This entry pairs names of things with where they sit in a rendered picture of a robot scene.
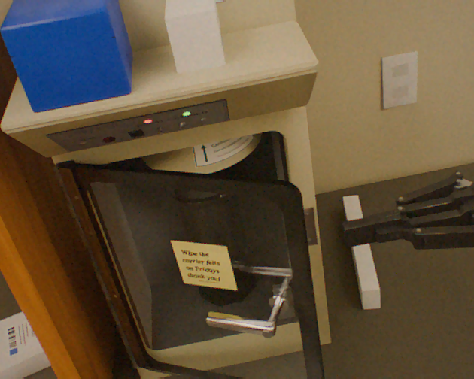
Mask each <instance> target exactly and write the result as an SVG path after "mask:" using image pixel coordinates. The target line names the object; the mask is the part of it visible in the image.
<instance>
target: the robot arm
mask: <svg viewBox="0 0 474 379"><path fill-rule="evenodd" d="M342 237H343V241H344V243H345V247H346V248H349V247H353V246H356V247H357V245H361V244H368V243H373V242H378V243H383V242H387V241H395V240H399V239H404V240H406V241H410V242H412V246H413V248H415V249H416V250H429V249H451V248H472V247H474V183H473V182H470V181H468V180H464V179H463V173H462V172H460V171H456V172H454V173H453V174H451V175H450V177H449V178H447V179H446V180H441V181H440V182H437V183H434V184H431V185H428V186H425V187H422V188H420V189H417V190H414V191H411V192H410V193H408V194H405V195H403V196H399V197H397V198H396V207H395V208H394V209H393V210H392V211H388V212H384V213H380V214H373V215H371V216H368V217H364V218H360V219H356V220H349V221H345V222H342ZM424 238H425V240H424Z"/></svg>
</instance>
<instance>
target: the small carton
mask: <svg viewBox="0 0 474 379"><path fill-rule="evenodd" d="M164 19H165V24H166V26H167V29H168V33H169V40H170V43H171V46H172V53H173V57H174V60H175V65H176V70H177V73H178V74H182V73H187V72H191V71H200V70H205V69H210V68H214V67H218V66H223V65H226V60H225V53H224V45H223V37H222V32H221V27H220V20H219V15H218V10H217V7H216V1H215V0H166V9H165V18H164Z"/></svg>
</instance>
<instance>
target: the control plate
mask: <svg viewBox="0 0 474 379"><path fill-rule="evenodd" d="M188 111H189V112H191V114H188V115H182V113H184V112H188ZM202 118H205V119H206V120H205V124H201V122H199V121H198V120H199V119H202ZM148 119H152V120H153V122H152V123H143V120H148ZM225 121H229V112H228V107H227V101H226V99H221V100H217V101H212V102H209V103H205V104H201V105H194V106H189V107H185V108H178V109H174V110H170V111H162V112H158V113H154V114H146V115H142V116H138V117H131V118H126V119H122V120H115V121H111V122H107V123H103V124H99V125H94V126H88V127H83V128H79V129H72V130H68V131H63V132H56V133H52V134H47V135H46V136H47V137H48V138H50V139H53V140H54V142H56V143H57V144H58V145H60V146H61V147H63V148H64V149H66V150H67V151H69V152H72V151H76V150H84V149H88V148H92V147H100V146H104V145H108V144H116V143H120V142H124V141H131V140H132V139H136V138H143V137H147V136H152V135H158V134H162V133H167V132H174V131H178V130H183V129H190V128H194V127H198V126H206V125H210V124H214V123H221V122H225ZM179 123H185V124H186V125H184V128H180V126H178V124H179ZM159 127H165V128H164V129H163V131H162V132H159V130H157V129H156V128H159ZM140 129H141V130H142V131H143V132H144V134H145V135H142V136H138V137H132V136H131V135H129V134H128V132H132V131H136V130H140ZM106 137H115V138H116V141H115V142H111V143H104V142H103V138H106ZM80 143H87V145H85V146H78V144H80Z"/></svg>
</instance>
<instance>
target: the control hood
mask: <svg viewBox="0 0 474 379"><path fill-rule="evenodd" d="M222 37H223V45H224V53H225V60H226V65H223V66H218V67H214V68H210V69H205V70H200V71H191V72H187V73H182V74H178V73H177V70H176V65H175V60H174V57H173V53H172V46H171V45H166V46H161V47H155V48H150V49H146V50H139V51H135V52H133V64H132V92H131V94H128V95H124V96H118V97H113V98H109V99H102V100H97V101H93V102H86V103H81V104H77V105H70V106H65V107H62V108H58V109H54V110H49V111H42V112H38V113H35V112H33V111H32V108H31V105H30V104H29V100H28V99H27V96H26V92H24V90H23V87H22V84H21V82H20V79H19V77H17V82H16V84H15V86H14V90H13V92H12V95H11V97H10V99H9V102H8V105H7V107H6V111H5V114H4V116H3V119H2V123H1V125H0V127H1V129H2V131H3V132H4V133H6V134H7V135H10V136H11V137H13V138H15V139H17V140H18V141H20V143H22V144H25V145H26V146H27V147H30V148H31V149H33V150H34V151H36V152H39V153H40V154H42V155H43V156H46V157H49V156H56V155H60V154H64V153H72V152H76V151H80V150H76V151H72V152H69V151H67V150H66V149H64V148H63V147H61V146H60V145H58V144H57V143H56V142H54V140H53V139H50V138H48V137H47V136H46V135H47V134H52V133H56V132H63V131H68V130H72V129H79V128H83V127H88V126H94V125H99V124H103V123H107V122H111V121H115V120H122V119H126V118H131V117H138V116H142V115H146V114H154V113H158V112H162V111H170V110H174V109H178V108H185V107H189V106H194V105H201V104H205V103H209V102H212V101H217V100H221V99H226V101H227V107H228V112H229V121H233V120H237V119H241V118H246V117H253V116H257V115H261V114H268V113H272V112H276V111H283V110H288V109H292V108H299V107H303V106H307V104H308V103H309V100H310V98H311V93H312V90H313V88H314V82H315V80H316V77H317V74H318V69H320V63H318V61H317V59H316V57H315V55H314V52H313V50H312V49H311V47H310V45H309V43H308V41H307V39H306V37H305V35H304V33H303V31H302V29H301V28H300V27H299V25H298V23H296V22H295V20H293V21H289V22H285V23H277V24H273V25H269V26H261V27H256V28H252V29H245V30H241V31H237V32H229V33H225V34H222ZM229 121H225V122H229ZM225 122H221V123H225ZM214 124H218V123H214ZM214 124H210V125H214ZM210 125H206V126H210ZM198 127H202V126H198ZM198 127H194V128H198ZM194 128H190V129H194ZM183 130H187V129H183ZM183 130H178V131H183ZM178 131H175V132H178ZM167 133H171V132H167ZM167 133H163V134H167ZM159 135H162V134H159ZM152 136H155V135H152ZM148 137H151V136H148ZM143 138H147V137H143ZM136 139H138V140H139V138H136ZM132 141H135V139H132ZM124 142H127V141H124ZM120 143H123V142H120ZM116 144H119V143H116ZM108 145H111V144H108ZM104 146H107V145H104ZM104 146H100V147H104ZM92 148H96V147H92ZM92 148H88V149H92ZM88 149H84V150H88Z"/></svg>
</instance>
